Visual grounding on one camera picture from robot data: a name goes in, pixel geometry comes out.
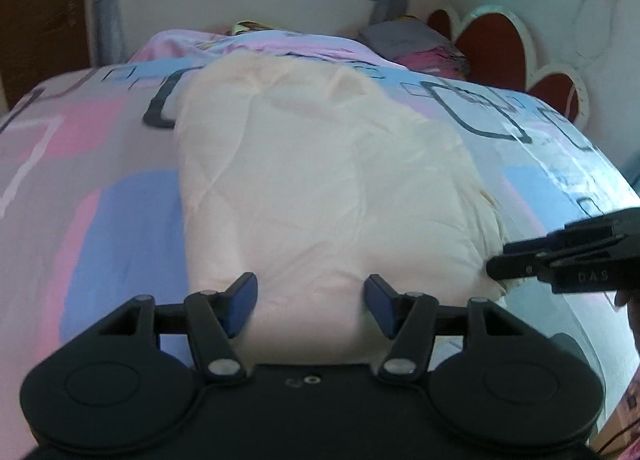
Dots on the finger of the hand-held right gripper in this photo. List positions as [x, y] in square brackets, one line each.
[575, 274]
[585, 232]

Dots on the pink blanket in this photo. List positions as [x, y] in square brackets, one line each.
[260, 42]

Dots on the person's right hand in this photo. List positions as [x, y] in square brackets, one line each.
[629, 307]

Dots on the yellow printed cushion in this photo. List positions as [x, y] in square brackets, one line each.
[250, 27]

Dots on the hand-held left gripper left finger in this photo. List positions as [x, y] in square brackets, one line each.
[241, 302]

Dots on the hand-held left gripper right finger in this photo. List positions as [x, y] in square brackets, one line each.
[381, 305]

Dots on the cardboard box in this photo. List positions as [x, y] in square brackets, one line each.
[622, 427]

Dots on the brown wooden wardrobe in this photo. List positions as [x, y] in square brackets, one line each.
[42, 14]

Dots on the grey and pink pillow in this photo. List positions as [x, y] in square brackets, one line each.
[415, 42]

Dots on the cream quilted garment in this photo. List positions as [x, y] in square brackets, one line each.
[320, 179]

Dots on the red and white headboard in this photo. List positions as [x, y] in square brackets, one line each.
[492, 49]

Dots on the patterned pink blue bed sheet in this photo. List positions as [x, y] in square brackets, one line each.
[90, 200]

